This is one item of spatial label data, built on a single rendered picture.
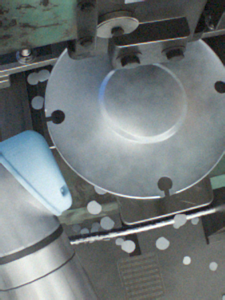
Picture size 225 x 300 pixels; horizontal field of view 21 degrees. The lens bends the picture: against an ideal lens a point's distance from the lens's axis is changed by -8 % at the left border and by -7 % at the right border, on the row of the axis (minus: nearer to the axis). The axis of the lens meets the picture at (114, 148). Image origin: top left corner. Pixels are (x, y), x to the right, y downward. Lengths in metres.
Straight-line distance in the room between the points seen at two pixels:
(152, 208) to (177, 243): 0.80
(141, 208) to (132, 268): 0.62
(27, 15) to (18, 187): 0.18
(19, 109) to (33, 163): 0.53
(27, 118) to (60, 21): 0.41
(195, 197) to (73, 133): 0.20
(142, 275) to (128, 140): 0.65
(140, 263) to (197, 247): 0.24
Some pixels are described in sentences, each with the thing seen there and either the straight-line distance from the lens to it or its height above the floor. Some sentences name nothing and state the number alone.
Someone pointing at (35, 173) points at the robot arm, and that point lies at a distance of 0.49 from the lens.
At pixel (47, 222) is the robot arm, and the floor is 1.16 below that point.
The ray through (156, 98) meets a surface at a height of 0.79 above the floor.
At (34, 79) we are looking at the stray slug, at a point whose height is 0.71.
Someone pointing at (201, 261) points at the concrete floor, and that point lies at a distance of 1.70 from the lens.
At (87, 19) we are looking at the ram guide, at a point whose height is 1.08.
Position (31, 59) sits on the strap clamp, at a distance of 0.99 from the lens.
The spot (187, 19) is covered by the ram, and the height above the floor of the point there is 0.96.
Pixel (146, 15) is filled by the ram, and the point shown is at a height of 0.99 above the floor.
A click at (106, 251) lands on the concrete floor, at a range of 1.68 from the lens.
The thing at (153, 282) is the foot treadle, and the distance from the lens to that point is 1.52.
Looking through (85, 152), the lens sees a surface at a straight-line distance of 0.91.
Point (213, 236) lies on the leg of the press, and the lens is 1.68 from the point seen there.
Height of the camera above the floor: 1.67
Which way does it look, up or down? 75 degrees down
